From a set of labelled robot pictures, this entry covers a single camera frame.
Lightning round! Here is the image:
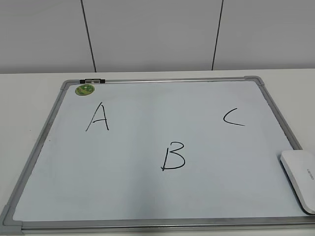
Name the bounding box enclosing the white board eraser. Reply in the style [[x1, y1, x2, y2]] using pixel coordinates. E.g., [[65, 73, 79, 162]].
[[280, 150, 315, 215]]

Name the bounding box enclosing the black silver marker pen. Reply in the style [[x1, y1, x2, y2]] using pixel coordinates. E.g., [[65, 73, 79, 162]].
[[79, 78, 106, 84]]

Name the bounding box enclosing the green round magnet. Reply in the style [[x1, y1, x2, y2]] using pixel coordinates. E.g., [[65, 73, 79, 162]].
[[75, 84, 95, 96]]

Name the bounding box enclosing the white board with grey frame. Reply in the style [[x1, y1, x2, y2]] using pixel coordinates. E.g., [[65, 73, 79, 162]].
[[0, 76, 315, 235]]

